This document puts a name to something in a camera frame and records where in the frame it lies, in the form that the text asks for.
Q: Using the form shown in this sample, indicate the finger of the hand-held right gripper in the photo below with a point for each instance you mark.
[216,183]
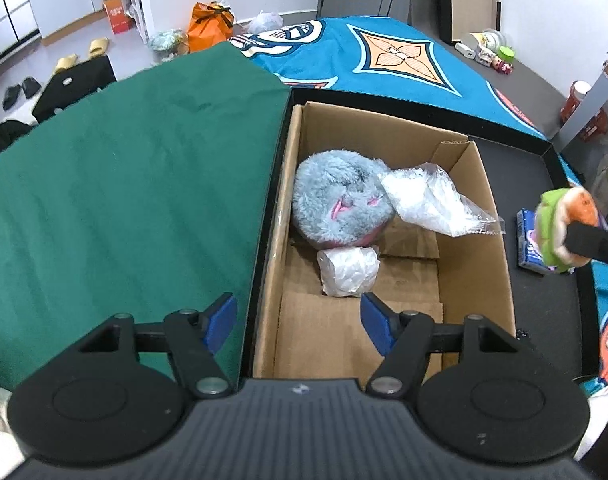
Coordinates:
[594,242]

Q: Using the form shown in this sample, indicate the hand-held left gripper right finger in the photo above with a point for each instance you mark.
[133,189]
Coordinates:
[376,322]

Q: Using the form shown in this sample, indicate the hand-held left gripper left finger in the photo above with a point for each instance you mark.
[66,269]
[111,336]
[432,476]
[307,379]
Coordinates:
[221,320]

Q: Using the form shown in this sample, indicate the brown cardboard box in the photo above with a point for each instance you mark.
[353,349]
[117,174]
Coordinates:
[334,330]

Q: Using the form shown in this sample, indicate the burger toy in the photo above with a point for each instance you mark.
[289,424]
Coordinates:
[554,220]

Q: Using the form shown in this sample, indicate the small white plastic bag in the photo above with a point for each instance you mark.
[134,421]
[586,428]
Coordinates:
[346,270]

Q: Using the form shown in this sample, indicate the blue white tissue packet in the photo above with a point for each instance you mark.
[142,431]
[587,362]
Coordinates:
[526,240]

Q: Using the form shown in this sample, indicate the black tray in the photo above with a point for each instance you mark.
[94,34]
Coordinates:
[544,310]

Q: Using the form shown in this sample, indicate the clear bag of white filling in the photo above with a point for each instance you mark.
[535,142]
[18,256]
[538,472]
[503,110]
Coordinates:
[419,195]

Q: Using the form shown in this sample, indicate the grey fluffy plush toy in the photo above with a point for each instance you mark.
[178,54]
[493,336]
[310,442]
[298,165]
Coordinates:
[329,195]

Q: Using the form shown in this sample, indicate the white desk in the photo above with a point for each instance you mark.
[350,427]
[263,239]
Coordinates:
[586,110]

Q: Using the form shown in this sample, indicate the green blanket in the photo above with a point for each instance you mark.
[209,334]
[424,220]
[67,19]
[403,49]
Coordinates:
[133,185]

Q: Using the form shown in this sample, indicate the small toy figures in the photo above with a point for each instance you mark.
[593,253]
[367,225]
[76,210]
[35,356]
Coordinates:
[496,64]

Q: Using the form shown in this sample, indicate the green cup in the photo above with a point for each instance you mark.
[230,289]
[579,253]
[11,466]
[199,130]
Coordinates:
[506,54]

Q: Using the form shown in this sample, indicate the white jar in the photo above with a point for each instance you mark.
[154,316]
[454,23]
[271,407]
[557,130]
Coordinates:
[484,40]

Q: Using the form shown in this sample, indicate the white charger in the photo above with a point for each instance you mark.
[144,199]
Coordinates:
[466,50]

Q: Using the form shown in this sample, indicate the blue patterned blanket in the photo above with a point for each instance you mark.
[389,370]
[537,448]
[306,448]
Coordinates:
[334,55]

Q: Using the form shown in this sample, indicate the black stool with white dots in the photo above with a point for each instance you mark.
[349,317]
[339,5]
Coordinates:
[78,85]

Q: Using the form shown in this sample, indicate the dark clothing pile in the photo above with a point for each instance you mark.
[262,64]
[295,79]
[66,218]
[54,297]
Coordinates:
[3,140]

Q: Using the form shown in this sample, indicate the clear bag with green contents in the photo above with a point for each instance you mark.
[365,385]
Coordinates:
[166,42]

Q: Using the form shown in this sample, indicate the orange bag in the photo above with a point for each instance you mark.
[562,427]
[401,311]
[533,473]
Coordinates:
[208,27]

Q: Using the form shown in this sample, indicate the yellow slipper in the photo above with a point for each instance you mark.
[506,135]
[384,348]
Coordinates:
[98,47]
[66,62]

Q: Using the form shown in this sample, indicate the orange cardboard box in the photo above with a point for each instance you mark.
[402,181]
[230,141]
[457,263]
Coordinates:
[117,12]

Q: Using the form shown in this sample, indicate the white rack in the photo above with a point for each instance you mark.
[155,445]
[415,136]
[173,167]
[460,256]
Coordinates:
[133,0]

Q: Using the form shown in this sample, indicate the white kitchen cabinet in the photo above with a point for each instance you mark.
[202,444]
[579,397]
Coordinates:
[58,0]

